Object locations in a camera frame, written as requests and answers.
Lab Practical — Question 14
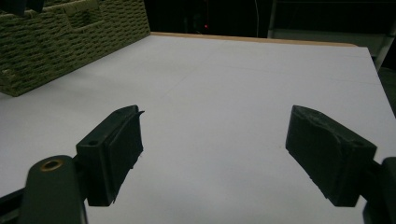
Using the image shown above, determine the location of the black device with red light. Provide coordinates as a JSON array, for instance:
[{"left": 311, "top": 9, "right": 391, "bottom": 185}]
[{"left": 199, "top": 20, "right": 214, "bottom": 34}]

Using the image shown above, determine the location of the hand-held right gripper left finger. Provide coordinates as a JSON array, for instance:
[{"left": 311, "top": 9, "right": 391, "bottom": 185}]
[{"left": 76, "top": 105, "right": 145, "bottom": 207}]

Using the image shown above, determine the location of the green woven basket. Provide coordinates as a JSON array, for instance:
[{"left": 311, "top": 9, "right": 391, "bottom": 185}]
[{"left": 0, "top": 0, "right": 151, "bottom": 98}]

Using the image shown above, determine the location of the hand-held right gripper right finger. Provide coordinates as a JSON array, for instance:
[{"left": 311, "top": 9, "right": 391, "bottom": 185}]
[{"left": 285, "top": 105, "right": 378, "bottom": 208}]

